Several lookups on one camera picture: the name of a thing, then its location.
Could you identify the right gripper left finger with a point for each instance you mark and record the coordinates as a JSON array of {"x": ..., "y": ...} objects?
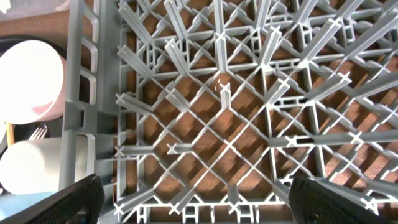
[{"x": 80, "y": 202}]

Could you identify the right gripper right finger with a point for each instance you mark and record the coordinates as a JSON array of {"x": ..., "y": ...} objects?
[{"x": 311, "y": 202}]

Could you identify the white cup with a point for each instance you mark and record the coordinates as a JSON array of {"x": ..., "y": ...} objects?
[{"x": 31, "y": 167}]

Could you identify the pink bowl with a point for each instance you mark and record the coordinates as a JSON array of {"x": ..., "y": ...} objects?
[{"x": 30, "y": 87}]

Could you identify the grey dishwasher rack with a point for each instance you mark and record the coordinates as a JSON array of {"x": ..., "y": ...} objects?
[{"x": 206, "y": 111}]

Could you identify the white plastic fork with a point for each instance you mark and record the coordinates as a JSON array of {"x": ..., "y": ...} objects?
[{"x": 39, "y": 133}]

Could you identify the wooden chopstick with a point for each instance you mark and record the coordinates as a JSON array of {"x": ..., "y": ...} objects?
[{"x": 10, "y": 134}]

